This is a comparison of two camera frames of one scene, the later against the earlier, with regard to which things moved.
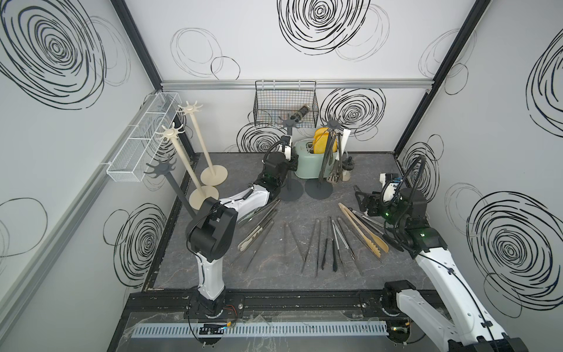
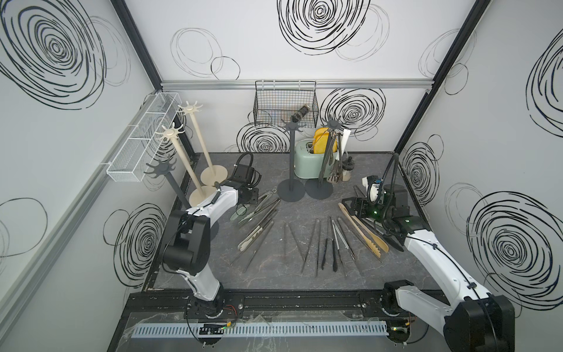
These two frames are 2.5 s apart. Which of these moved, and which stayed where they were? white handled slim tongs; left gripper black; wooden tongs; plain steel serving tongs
Moved: left gripper black; plain steel serving tongs
Stayed: white handled slim tongs; wooden tongs
